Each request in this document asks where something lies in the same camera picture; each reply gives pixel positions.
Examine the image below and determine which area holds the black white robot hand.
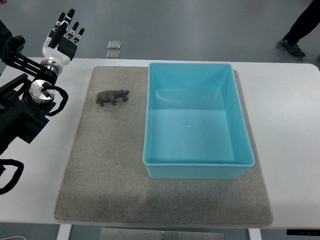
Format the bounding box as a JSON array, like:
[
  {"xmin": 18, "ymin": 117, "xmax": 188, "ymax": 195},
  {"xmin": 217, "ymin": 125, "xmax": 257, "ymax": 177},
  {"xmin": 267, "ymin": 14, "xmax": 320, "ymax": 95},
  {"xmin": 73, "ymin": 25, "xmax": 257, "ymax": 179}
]
[{"xmin": 42, "ymin": 8, "xmax": 85, "ymax": 64}]

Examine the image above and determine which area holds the brown hippo toy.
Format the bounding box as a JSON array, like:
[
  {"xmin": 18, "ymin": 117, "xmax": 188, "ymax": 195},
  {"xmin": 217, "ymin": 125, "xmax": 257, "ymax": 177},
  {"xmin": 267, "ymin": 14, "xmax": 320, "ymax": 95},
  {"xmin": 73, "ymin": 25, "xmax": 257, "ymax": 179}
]
[{"xmin": 95, "ymin": 89, "xmax": 130, "ymax": 107}]

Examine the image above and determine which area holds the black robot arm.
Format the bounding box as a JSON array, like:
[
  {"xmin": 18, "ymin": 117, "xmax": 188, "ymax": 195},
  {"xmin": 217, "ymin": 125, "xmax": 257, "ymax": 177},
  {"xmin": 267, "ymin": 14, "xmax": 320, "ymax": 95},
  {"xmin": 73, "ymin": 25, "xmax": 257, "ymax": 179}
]
[{"xmin": 0, "ymin": 35, "xmax": 69, "ymax": 153}]

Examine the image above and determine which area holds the blue plastic box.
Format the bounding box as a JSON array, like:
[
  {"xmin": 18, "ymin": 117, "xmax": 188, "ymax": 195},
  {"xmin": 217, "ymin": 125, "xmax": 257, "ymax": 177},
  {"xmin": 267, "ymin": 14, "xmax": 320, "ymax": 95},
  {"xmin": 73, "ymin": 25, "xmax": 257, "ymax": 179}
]
[{"xmin": 142, "ymin": 62, "xmax": 256, "ymax": 180}]

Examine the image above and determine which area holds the lower floor socket plate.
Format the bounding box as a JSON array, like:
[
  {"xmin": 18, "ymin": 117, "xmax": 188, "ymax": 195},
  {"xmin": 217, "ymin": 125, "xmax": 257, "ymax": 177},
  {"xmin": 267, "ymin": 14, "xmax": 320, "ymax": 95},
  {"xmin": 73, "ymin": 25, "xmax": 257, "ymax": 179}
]
[{"xmin": 106, "ymin": 50, "xmax": 121, "ymax": 59}]

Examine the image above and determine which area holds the grey felt mat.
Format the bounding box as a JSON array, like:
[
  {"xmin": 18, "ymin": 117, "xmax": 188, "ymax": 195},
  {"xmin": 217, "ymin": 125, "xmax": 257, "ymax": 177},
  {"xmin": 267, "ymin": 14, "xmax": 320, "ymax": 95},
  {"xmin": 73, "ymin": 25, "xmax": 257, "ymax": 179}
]
[{"xmin": 54, "ymin": 66, "xmax": 273, "ymax": 228}]

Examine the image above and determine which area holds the white table leg left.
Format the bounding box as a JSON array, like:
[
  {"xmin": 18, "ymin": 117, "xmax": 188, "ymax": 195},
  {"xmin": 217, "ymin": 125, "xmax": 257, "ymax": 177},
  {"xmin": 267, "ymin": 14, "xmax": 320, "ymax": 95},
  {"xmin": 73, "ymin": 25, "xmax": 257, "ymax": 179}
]
[{"xmin": 56, "ymin": 224, "xmax": 72, "ymax": 240}]

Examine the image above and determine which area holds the white table leg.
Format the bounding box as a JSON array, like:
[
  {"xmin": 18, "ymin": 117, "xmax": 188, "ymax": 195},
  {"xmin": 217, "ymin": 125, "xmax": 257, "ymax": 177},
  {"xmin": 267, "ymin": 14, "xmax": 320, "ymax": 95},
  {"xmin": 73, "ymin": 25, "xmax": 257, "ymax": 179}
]
[
  {"xmin": 248, "ymin": 228, "xmax": 262, "ymax": 240},
  {"xmin": 56, "ymin": 224, "xmax": 72, "ymax": 240}
]

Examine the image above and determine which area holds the grey sneaker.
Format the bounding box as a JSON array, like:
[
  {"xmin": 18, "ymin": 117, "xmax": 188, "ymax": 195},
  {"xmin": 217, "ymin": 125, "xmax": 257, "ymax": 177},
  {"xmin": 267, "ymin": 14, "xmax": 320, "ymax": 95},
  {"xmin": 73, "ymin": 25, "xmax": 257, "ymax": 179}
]
[{"xmin": 276, "ymin": 38, "xmax": 306, "ymax": 61}]

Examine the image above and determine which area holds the person's leg in black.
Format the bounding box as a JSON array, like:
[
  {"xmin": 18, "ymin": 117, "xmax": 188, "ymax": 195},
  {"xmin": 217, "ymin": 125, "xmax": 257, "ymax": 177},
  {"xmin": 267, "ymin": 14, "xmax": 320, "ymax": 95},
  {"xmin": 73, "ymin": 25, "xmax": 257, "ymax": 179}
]
[{"xmin": 284, "ymin": 0, "xmax": 320, "ymax": 44}]

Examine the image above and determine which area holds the white table leg right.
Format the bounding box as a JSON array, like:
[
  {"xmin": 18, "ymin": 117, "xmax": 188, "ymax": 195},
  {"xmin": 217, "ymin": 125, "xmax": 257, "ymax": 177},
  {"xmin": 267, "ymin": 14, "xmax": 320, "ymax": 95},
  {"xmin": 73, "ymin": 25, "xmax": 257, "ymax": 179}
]
[{"xmin": 248, "ymin": 228, "xmax": 262, "ymax": 240}]

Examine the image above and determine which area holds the black table control panel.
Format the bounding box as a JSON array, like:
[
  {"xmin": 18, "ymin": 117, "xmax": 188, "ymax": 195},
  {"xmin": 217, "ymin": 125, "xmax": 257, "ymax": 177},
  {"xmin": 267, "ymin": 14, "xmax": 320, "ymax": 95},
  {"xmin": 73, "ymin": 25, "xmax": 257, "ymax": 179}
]
[{"xmin": 286, "ymin": 229, "xmax": 320, "ymax": 236}]

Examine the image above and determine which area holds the black sleeved cable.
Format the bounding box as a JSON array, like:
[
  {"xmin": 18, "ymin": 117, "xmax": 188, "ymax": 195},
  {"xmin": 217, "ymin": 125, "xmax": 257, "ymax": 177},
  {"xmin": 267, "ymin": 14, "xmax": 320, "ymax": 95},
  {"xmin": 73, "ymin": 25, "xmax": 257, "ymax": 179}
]
[{"xmin": 0, "ymin": 158, "xmax": 25, "ymax": 196}]

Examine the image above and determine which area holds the metal table frame plate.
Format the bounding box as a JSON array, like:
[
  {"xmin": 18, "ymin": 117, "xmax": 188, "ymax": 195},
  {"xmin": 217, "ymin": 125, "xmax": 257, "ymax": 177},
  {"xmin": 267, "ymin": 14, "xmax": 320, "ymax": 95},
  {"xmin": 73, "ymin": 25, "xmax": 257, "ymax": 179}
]
[{"xmin": 99, "ymin": 227, "xmax": 226, "ymax": 240}]

